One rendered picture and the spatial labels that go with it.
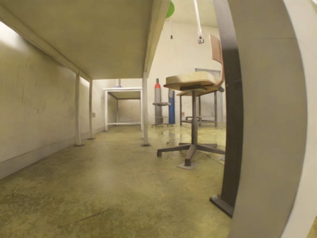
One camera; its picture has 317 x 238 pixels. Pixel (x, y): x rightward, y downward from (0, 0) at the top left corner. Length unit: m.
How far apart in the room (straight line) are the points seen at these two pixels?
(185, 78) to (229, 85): 0.62
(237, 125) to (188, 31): 6.40
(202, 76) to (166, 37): 5.38
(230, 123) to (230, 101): 0.07
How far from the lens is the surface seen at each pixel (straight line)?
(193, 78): 1.08
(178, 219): 0.53
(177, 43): 6.36
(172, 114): 5.32
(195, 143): 1.24
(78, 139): 1.83
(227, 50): 0.56
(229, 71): 0.54
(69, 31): 1.10
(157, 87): 5.36
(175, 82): 1.14
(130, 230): 0.49
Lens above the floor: 0.33
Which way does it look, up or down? 2 degrees down
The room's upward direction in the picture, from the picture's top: 1 degrees counter-clockwise
